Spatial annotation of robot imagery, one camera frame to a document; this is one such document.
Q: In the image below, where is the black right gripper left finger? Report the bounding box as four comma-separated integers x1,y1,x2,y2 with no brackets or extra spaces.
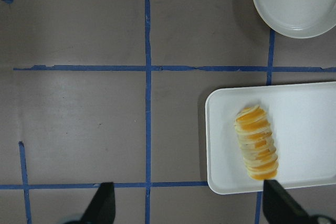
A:
83,182,116,224

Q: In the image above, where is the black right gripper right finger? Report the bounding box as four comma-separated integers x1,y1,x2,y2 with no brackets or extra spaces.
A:
262,180,310,224

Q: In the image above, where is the striped bread roll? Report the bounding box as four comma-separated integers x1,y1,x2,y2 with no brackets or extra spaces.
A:
234,105,278,180

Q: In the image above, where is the white round plate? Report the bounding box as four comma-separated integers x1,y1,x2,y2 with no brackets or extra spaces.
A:
253,0,335,39

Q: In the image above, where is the white rectangular tray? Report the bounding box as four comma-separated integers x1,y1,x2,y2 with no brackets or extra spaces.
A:
205,82,335,195

